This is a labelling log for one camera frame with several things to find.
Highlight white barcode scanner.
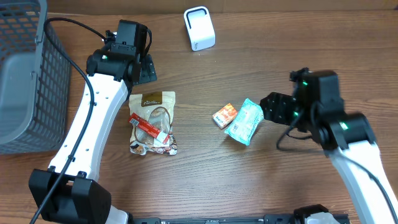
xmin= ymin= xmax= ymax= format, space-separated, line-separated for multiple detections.
xmin=183 ymin=6 xmax=216 ymax=51

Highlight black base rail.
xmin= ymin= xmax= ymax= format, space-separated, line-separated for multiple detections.
xmin=134 ymin=214 xmax=302 ymax=224

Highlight grey plastic mesh basket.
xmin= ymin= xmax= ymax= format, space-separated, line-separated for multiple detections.
xmin=1 ymin=0 xmax=72 ymax=154

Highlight orange small snack box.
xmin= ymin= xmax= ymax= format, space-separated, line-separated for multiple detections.
xmin=213 ymin=103 xmax=238 ymax=129

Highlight red snack stick packet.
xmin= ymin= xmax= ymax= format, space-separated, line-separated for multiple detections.
xmin=129 ymin=113 xmax=169 ymax=144

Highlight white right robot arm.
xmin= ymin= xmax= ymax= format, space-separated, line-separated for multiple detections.
xmin=260 ymin=68 xmax=397 ymax=223

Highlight teal wet wipes pack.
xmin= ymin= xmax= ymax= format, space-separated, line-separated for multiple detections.
xmin=224 ymin=98 xmax=264 ymax=146

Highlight beige brown snack pouch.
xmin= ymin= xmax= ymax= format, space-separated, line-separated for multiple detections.
xmin=129 ymin=91 xmax=177 ymax=156

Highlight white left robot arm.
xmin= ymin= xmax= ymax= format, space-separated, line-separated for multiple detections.
xmin=29 ymin=44 xmax=157 ymax=223

